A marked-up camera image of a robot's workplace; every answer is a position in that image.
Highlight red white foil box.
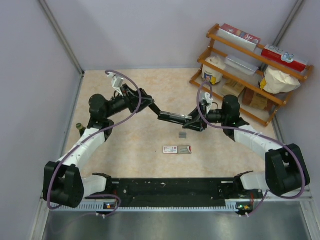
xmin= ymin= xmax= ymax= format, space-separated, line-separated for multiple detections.
xmin=217 ymin=23 xmax=261 ymax=52

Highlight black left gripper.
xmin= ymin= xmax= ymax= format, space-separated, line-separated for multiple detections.
xmin=103 ymin=83 xmax=153 ymax=118

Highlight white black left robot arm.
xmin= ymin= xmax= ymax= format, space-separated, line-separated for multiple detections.
xmin=43 ymin=84 xmax=161 ymax=208

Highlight white jar yellow label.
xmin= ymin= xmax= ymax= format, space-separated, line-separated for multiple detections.
xmin=201 ymin=55 xmax=226 ymax=85

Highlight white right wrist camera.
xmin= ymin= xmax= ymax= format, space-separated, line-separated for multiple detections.
xmin=199 ymin=92 xmax=213 ymax=108

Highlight black stapler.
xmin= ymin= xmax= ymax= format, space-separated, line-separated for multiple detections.
xmin=157 ymin=111 xmax=193 ymax=125

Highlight green glass bottle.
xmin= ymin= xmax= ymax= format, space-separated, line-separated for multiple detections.
xmin=75 ymin=122 xmax=86 ymax=137

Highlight brown paper package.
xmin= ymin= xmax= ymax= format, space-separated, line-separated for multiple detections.
xmin=242 ymin=88 xmax=274 ymax=112

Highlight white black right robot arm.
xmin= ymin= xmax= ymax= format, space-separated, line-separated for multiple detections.
xmin=183 ymin=92 xmax=311 ymax=198

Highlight wooden three-tier rack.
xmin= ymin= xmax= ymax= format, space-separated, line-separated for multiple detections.
xmin=189 ymin=23 xmax=315 ymax=127

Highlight grey staple strips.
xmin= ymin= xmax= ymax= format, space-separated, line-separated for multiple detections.
xmin=179 ymin=132 xmax=187 ymax=139

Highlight clear plastic tray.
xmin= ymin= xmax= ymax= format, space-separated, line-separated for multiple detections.
xmin=224 ymin=55 xmax=259 ymax=76

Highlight white paper bag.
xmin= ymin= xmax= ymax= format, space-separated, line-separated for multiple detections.
xmin=259 ymin=66 xmax=301 ymax=95

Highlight red cling wrap box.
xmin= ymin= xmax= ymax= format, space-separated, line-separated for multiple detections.
xmin=261 ymin=44 xmax=308 ymax=72

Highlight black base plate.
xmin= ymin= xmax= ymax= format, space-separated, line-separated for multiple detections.
xmin=89 ymin=177 xmax=257 ymax=207

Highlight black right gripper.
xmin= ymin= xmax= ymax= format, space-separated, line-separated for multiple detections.
xmin=183 ymin=102 xmax=229 ymax=132

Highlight grey slotted cable duct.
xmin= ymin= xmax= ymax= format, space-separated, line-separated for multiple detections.
xmin=77 ymin=199 xmax=254 ymax=213

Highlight aluminium rail frame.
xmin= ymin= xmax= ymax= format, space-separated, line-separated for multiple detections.
xmin=39 ymin=188 xmax=313 ymax=203

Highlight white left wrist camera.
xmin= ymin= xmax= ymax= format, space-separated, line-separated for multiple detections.
xmin=107 ymin=73 xmax=124 ymax=93

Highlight red white staple box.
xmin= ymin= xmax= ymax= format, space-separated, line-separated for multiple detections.
xmin=163 ymin=145 xmax=192 ymax=155

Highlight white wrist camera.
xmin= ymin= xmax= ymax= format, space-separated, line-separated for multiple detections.
xmin=199 ymin=92 xmax=213 ymax=108
xmin=107 ymin=73 xmax=124 ymax=93

